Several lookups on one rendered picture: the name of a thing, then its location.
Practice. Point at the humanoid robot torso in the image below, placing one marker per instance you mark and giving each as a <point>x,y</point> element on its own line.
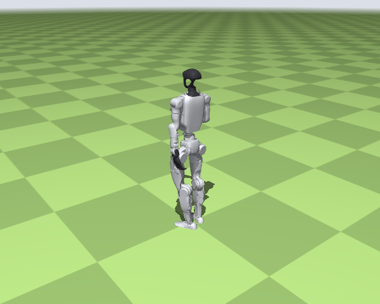
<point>191,118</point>

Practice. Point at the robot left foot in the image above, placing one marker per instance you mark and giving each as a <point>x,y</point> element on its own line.
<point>183,224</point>

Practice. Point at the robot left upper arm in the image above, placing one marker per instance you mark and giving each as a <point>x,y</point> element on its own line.
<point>176,105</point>

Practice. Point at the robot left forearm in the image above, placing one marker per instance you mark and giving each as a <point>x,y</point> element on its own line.
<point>173,138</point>

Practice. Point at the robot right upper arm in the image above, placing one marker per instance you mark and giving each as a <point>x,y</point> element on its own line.
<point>206,116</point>

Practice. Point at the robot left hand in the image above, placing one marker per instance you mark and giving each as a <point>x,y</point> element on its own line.
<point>177,160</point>

